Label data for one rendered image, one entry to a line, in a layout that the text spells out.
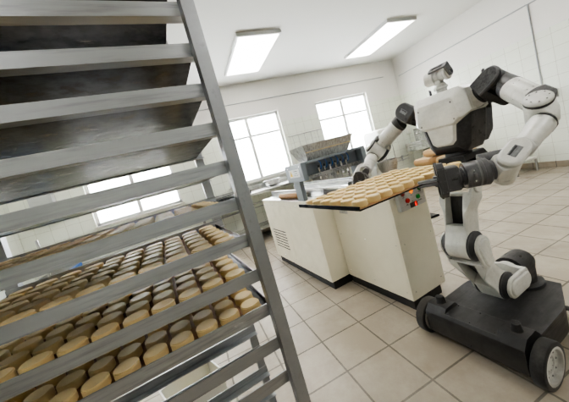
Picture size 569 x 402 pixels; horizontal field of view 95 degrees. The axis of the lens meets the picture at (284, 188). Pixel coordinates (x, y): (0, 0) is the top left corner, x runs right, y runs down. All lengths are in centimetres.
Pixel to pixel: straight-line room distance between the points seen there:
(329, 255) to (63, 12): 219
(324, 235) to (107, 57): 202
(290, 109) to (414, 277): 448
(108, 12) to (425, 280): 208
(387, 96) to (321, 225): 536
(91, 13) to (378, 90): 671
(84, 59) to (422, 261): 199
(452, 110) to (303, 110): 468
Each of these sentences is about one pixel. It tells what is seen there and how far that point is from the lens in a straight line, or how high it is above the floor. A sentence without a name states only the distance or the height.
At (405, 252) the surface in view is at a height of 43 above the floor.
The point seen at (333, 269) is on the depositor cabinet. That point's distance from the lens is 246.
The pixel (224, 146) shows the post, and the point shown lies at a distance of 60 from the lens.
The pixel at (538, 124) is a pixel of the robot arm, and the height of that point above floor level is 110.
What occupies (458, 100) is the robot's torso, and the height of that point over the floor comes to 127.
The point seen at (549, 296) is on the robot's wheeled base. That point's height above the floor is 17.
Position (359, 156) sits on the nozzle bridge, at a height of 108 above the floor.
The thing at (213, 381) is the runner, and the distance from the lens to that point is 73.
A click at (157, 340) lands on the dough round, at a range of 77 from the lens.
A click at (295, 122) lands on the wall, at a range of 576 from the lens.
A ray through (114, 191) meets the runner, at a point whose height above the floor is 124.
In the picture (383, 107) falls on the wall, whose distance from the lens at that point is 710.
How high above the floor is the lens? 120
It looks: 5 degrees down
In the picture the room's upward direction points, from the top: 16 degrees counter-clockwise
